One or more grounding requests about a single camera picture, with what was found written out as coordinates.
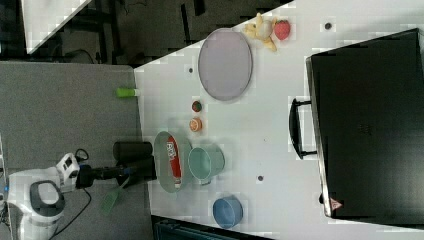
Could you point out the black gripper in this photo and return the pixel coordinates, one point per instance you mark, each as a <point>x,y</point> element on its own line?
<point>125,173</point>

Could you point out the red ketchup bottle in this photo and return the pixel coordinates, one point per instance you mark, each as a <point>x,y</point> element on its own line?
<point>172,151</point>

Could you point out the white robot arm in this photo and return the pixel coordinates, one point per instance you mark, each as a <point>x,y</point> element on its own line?
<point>39,193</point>

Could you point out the green oval strainer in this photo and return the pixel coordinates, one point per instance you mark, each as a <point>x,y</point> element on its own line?
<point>163,169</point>

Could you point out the black cylinder stand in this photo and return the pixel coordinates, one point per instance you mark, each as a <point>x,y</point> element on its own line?
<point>128,151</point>

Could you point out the green cup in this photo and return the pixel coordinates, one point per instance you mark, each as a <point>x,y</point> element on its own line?
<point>205,162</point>

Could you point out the green marker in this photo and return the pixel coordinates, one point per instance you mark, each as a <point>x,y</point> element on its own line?
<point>127,92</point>

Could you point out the toy orange slice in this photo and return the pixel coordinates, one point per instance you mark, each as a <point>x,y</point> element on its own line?
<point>195,124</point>

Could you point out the small toy strawberry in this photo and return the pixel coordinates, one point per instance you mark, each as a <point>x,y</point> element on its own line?
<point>196,106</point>

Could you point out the blue bowl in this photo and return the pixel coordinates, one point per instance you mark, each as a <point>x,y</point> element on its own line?
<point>227,212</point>

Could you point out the round grey plate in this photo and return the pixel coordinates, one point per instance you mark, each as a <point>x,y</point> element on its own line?
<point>225,64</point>

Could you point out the peeled toy banana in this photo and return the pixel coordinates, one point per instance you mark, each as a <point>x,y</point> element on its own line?
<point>262,30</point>

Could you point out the large red toy strawberry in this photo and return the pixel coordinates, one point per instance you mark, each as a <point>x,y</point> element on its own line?
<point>282,29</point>

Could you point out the black toaster oven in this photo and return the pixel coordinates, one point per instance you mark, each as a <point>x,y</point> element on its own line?
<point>367,111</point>

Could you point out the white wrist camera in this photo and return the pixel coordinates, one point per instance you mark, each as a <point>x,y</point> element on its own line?
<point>68,167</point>

